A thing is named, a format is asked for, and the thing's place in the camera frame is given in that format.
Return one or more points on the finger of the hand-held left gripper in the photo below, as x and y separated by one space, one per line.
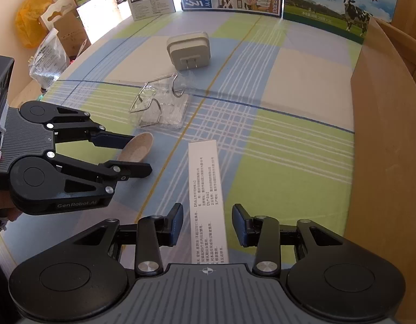
110 140
133 169

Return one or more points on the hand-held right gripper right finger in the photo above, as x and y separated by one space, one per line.
238 225

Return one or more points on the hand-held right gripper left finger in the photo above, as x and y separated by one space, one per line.
176 223

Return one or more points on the beige wooden spoon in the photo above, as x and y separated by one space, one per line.
137 146

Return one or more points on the long white printed box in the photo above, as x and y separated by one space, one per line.
206 182

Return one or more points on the brown cardboard box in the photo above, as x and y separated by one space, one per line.
387 141

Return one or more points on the plaid cloth desktop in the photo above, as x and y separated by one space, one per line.
295 84

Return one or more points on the clear printed plastic bag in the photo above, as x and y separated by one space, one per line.
50 60

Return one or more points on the white power adapter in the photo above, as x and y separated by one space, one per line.
189 49

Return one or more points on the orange plastic bag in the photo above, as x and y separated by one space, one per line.
28 20

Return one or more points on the white paper board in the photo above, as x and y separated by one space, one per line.
103 17

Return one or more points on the green cow print milk carton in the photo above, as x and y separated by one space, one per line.
329 6

